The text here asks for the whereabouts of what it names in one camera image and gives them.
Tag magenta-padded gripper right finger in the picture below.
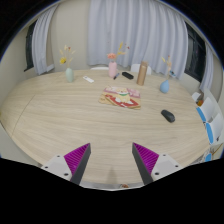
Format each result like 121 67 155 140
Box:
131 142 183 186

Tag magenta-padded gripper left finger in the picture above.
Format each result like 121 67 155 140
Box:
41 142 92 186

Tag black computer mouse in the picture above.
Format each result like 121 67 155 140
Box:
160 109 176 124

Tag printed cartoon mouse pad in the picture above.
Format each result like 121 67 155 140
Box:
98 85 142 111

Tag blue and white chairs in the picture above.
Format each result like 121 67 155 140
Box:
191 88 224 163

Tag blue vase with dried flowers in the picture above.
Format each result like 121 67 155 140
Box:
159 54 178 95

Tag small white remote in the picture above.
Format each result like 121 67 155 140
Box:
82 75 95 84

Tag green vase with dried flowers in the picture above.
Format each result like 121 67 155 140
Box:
58 44 77 84

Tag tan metal drink bottle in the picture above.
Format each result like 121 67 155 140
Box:
136 60 149 87

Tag small black case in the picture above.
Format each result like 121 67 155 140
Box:
121 71 135 80

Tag pink vase with dried flowers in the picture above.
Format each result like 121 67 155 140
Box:
106 41 131 79

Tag narrow white curtain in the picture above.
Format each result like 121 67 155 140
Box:
199 43 214 93
31 4 59 76

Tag dark framed window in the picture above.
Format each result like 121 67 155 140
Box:
23 20 38 72
184 22 207 83

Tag wide white curtain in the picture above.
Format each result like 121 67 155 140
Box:
87 0 189 80

